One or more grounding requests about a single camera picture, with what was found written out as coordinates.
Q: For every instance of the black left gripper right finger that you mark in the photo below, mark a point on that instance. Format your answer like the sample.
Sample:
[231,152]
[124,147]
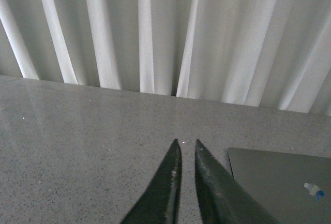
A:
[221,199]

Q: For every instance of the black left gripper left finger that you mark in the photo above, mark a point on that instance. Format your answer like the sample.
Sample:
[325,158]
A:
[159,203]

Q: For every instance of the grey laptop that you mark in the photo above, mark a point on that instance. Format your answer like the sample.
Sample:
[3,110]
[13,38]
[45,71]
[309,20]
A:
[293,188]

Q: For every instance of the white pleated curtain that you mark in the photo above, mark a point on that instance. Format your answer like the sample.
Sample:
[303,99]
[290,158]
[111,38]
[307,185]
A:
[262,53]

